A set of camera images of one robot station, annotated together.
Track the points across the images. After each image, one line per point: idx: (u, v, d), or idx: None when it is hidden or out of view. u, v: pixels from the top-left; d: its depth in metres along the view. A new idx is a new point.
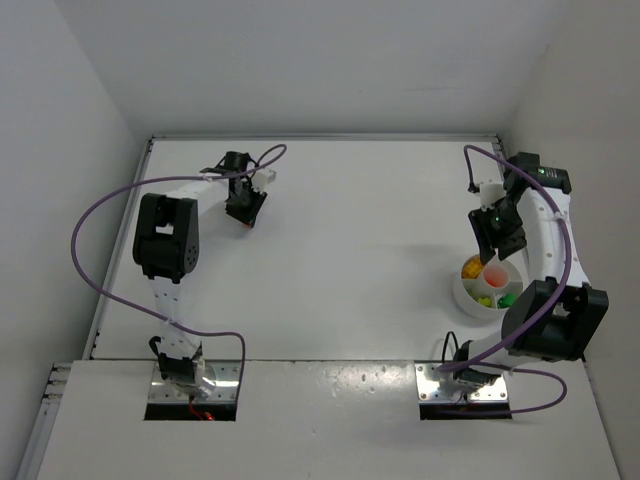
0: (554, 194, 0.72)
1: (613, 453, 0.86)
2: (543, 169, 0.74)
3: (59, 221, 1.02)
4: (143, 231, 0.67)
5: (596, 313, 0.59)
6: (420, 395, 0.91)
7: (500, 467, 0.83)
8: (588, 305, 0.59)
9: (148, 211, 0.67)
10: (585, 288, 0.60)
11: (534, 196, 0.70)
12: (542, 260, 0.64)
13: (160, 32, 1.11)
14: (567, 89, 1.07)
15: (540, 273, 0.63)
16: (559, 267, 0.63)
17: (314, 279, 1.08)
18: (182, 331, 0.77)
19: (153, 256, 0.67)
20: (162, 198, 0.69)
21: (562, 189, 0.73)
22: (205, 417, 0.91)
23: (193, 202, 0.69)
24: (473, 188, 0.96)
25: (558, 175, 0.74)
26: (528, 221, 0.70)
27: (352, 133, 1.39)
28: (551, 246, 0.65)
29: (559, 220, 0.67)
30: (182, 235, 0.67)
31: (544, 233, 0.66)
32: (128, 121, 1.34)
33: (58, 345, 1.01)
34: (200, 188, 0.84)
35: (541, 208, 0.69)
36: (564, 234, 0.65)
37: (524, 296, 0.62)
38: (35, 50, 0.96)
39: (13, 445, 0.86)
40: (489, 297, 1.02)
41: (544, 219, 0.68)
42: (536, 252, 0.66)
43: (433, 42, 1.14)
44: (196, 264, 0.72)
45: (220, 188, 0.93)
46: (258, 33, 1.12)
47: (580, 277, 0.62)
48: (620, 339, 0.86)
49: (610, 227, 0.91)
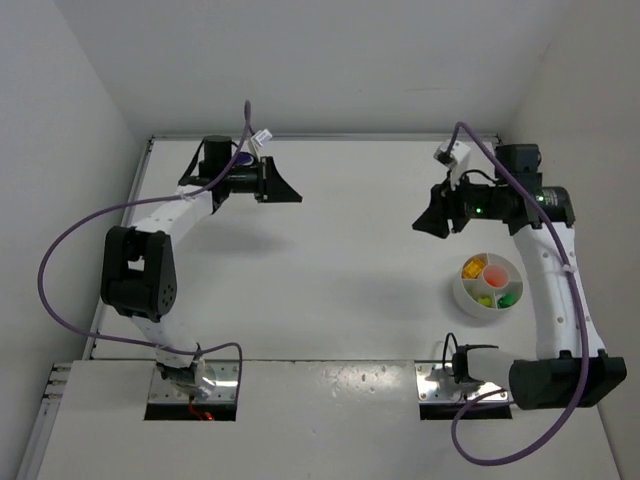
0: (559, 230, 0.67)
1: (613, 455, 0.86)
2: (543, 194, 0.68)
3: (59, 220, 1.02)
4: (112, 273, 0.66)
5: (617, 382, 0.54)
6: (420, 395, 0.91)
7: (500, 468, 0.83)
8: (607, 377, 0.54)
9: (115, 251, 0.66)
10: (601, 357, 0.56)
11: (537, 240, 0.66)
12: (556, 328, 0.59)
13: (160, 31, 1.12)
14: (567, 89, 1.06)
15: (556, 345, 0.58)
16: (573, 333, 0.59)
17: (315, 279, 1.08)
18: (173, 353, 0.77)
19: (123, 297, 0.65)
20: (132, 232, 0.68)
21: (564, 219, 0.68)
22: (205, 417, 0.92)
23: (163, 238, 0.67)
24: (443, 158, 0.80)
25: (558, 201, 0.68)
26: (531, 271, 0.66)
27: (352, 133, 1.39)
28: (561, 307, 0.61)
29: (566, 272, 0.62)
30: (153, 274, 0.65)
31: (552, 288, 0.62)
32: (127, 121, 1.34)
33: (58, 345, 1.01)
34: (175, 213, 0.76)
35: (545, 256, 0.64)
36: (573, 290, 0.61)
37: (539, 365, 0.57)
38: (34, 49, 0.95)
39: (13, 445, 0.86)
40: (489, 297, 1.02)
41: (550, 272, 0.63)
42: (545, 312, 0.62)
43: (433, 41, 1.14)
44: (173, 302, 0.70)
45: (201, 202, 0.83)
46: (258, 33, 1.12)
47: (597, 345, 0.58)
48: (621, 341, 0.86)
49: (610, 228, 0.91)
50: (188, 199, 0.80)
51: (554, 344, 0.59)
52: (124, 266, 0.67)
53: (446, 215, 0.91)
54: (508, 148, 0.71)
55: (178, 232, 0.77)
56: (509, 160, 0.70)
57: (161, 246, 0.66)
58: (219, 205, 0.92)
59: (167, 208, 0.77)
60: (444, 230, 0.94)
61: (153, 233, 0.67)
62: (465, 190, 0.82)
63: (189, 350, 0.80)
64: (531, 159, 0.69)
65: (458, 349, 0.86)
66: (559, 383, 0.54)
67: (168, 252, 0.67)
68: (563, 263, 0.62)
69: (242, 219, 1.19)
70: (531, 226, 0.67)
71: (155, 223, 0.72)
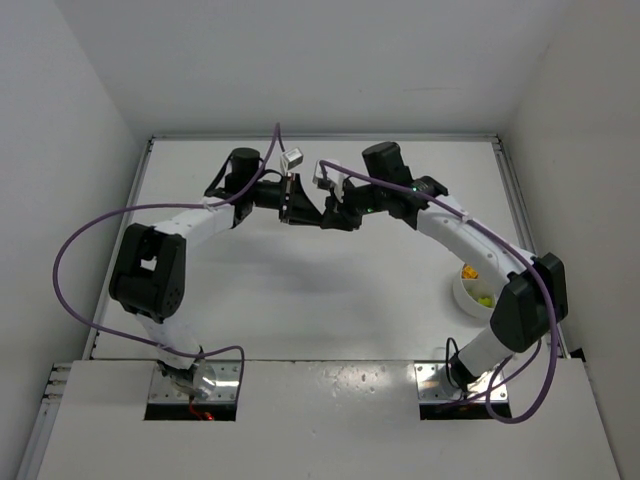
0: (448, 201, 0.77)
1: (613, 453, 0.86)
2: (415, 185, 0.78)
3: (59, 220, 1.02)
4: (123, 268, 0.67)
5: (561, 273, 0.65)
6: (420, 395, 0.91)
7: (500, 468, 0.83)
8: (553, 272, 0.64)
9: (131, 246, 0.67)
10: (539, 261, 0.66)
11: (433, 214, 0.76)
12: (492, 263, 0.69)
13: (159, 32, 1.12)
14: (566, 89, 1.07)
15: (501, 275, 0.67)
16: (505, 259, 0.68)
17: (314, 278, 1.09)
18: (175, 354, 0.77)
19: (128, 293, 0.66)
20: (150, 230, 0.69)
21: (442, 193, 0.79)
22: (205, 417, 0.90)
23: (178, 241, 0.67)
24: (321, 183, 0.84)
25: (428, 183, 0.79)
26: (443, 236, 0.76)
27: (352, 133, 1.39)
28: (485, 247, 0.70)
29: (468, 221, 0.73)
30: (162, 275, 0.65)
31: (468, 239, 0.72)
32: (127, 121, 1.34)
33: (59, 345, 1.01)
34: (197, 220, 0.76)
35: (446, 221, 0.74)
36: (482, 230, 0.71)
37: (504, 302, 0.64)
38: (34, 50, 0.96)
39: (13, 446, 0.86)
40: (489, 297, 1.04)
41: (458, 229, 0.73)
42: (478, 260, 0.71)
43: (433, 42, 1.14)
44: (178, 306, 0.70)
45: (223, 216, 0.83)
46: (258, 35, 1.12)
47: (529, 254, 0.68)
48: (623, 340, 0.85)
49: (611, 226, 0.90)
50: (210, 209, 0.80)
51: (500, 276, 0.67)
52: (136, 264, 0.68)
53: (345, 219, 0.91)
54: (375, 156, 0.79)
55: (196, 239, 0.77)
56: (379, 165, 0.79)
57: (176, 248, 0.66)
58: (239, 218, 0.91)
59: (190, 214, 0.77)
60: (350, 225, 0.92)
61: (170, 235, 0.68)
62: (353, 197, 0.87)
63: (189, 351, 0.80)
64: (397, 158, 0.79)
65: (454, 359, 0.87)
66: (528, 302, 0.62)
67: (181, 254, 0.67)
68: (460, 216, 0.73)
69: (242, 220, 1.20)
70: (421, 208, 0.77)
71: (175, 226, 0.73)
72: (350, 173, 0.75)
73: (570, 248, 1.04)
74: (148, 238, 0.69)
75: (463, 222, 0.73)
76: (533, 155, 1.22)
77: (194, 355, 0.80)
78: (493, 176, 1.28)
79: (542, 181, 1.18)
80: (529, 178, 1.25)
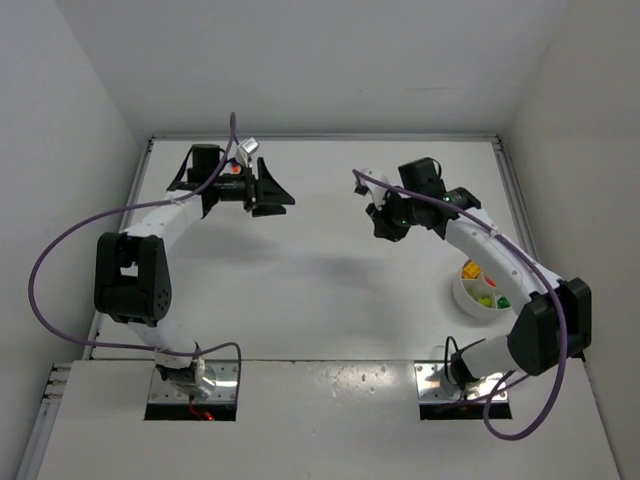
0: (477, 214, 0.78)
1: (613, 453, 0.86)
2: (448, 195, 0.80)
3: (59, 220, 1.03)
4: (104, 279, 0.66)
5: (587, 301, 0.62)
6: (420, 395, 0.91)
7: (500, 468, 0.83)
8: (579, 297, 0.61)
9: (107, 256, 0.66)
10: (565, 285, 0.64)
11: (462, 225, 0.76)
12: (515, 279, 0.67)
13: (159, 32, 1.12)
14: (566, 89, 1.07)
15: (523, 293, 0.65)
16: (529, 278, 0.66)
17: (315, 278, 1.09)
18: (174, 355, 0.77)
19: (116, 304, 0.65)
20: (123, 238, 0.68)
21: (474, 205, 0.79)
22: (205, 417, 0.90)
23: (155, 243, 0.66)
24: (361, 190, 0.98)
25: (462, 195, 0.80)
26: (471, 250, 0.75)
27: (352, 133, 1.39)
28: (510, 263, 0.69)
29: (496, 236, 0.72)
30: (147, 279, 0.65)
31: (492, 253, 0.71)
32: (128, 121, 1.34)
33: (59, 345, 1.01)
34: (167, 218, 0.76)
35: (474, 233, 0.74)
36: (508, 246, 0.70)
37: (522, 320, 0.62)
38: (34, 50, 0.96)
39: (13, 445, 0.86)
40: (489, 297, 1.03)
41: (485, 242, 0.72)
42: (501, 275, 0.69)
43: (433, 42, 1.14)
44: (169, 306, 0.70)
45: (191, 208, 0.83)
46: (259, 35, 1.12)
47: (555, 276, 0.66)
48: (623, 340, 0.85)
49: (610, 226, 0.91)
50: (177, 203, 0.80)
51: (520, 293, 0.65)
52: (117, 272, 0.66)
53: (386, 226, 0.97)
54: (409, 169, 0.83)
55: (171, 236, 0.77)
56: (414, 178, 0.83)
57: (155, 251, 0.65)
58: (207, 208, 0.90)
59: (159, 212, 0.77)
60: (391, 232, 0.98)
61: (145, 238, 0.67)
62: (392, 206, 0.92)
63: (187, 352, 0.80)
64: (430, 171, 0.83)
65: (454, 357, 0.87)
66: (547, 323, 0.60)
67: (162, 255, 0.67)
68: (489, 230, 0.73)
69: (242, 220, 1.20)
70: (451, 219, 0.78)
71: (148, 228, 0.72)
72: (387, 186, 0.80)
73: (571, 248, 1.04)
74: (123, 246, 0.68)
75: (491, 236, 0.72)
76: (533, 155, 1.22)
77: (192, 353, 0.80)
78: (493, 176, 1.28)
79: (542, 181, 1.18)
80: (529, 178, 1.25)
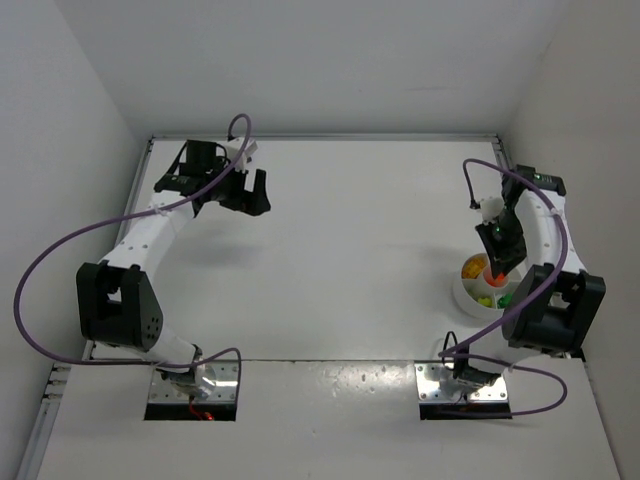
0: (550, 195, 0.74)
1: (614, 453, 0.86)
2: (540, 176, 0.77)
3: (58, 219, 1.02)
4: (90, 312, 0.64)
5: (593, 299, 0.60)
6: (420, 395, 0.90)
7: (500, 468, 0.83)
8: (587, 291, 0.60)
9: (89, 290, 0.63)
10: (582, 275, 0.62)
11: (529, 198, 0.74)
12: (541, 251, 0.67)
13: (160, 32, 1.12)
14: (566, 89, 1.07)
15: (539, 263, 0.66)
16: (556, 254, 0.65)
17: (314, 278, 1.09)
18: (172, 367, 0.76)
19: (105, 337, 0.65)
20: (104, 269, 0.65)
21: (558, 192, 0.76)
22: (205, 417, 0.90)
23: (137, 279, 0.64)
24: (473, 205, 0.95)
25: (553, 181, 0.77)
26: (526, 221, 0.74)
27: (352, 132, 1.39)
28: (548, 237, 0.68)
29: (555, 215, 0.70)
30: (131, 319, 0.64)
31: (541, 227, 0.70)
32: (128, 122, 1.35)
33: (60, 344, 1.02)
34: (151, 236, 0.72)
35: (537, 206, 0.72)
36: (559, 227, 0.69)
37: (523, 283, 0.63)
38: (34, 51, 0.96)
39: (13, 446, 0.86)
40: (489, 297, 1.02)
41: (540, 216, 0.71)
42: (535, 245, 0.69)
43: (432, 43, 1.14)
44: (159, 330, 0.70)
45: (178, 215, 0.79)
46: (259, 35, 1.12)
47: (578, 265, 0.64)
48: (625, 340, 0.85)
49: (611, 226, 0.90)
50: (163, 213, 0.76)
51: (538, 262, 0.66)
52: (102, 304, 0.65)
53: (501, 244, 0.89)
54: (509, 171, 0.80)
55: (157, 253, 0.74)
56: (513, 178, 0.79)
57: (136, 291, 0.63)
58: (200, 208, 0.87)
59: (142, 230, 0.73)
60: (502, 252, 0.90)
61: (127, 274, 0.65)
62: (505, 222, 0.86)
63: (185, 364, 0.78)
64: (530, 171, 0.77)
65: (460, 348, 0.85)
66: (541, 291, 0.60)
67: (145, 290, 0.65)
68: (550, 207, 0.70)
69: (242, 220, 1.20)
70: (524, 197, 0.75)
71: (130, 253, 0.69)
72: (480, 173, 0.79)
73: None
74: (106, 275, 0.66)
75: (549, 214, 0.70)
76: (533, 155, 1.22)
77: (188, 364, 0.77)
78: (493, 176, 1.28)
79: None
80: None
